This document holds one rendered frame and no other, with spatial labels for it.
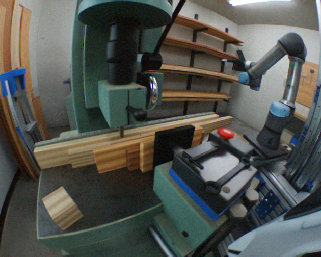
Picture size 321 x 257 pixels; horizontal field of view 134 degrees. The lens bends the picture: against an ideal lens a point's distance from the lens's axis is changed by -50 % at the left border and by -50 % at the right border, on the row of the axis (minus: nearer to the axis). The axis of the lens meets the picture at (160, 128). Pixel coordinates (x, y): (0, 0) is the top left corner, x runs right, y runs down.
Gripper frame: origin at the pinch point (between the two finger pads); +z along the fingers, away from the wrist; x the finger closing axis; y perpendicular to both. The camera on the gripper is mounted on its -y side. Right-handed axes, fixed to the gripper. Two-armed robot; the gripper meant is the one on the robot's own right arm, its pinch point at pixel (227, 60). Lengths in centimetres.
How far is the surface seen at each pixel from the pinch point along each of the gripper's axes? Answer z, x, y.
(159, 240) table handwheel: -72, -90, 29
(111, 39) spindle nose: -53, -90, -4
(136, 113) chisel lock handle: -62, -88, 8
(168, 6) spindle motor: -58, -81, -9
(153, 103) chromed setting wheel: -42, -79, 13
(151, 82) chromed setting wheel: -41, -79, 7
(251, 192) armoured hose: -75, -76, 17
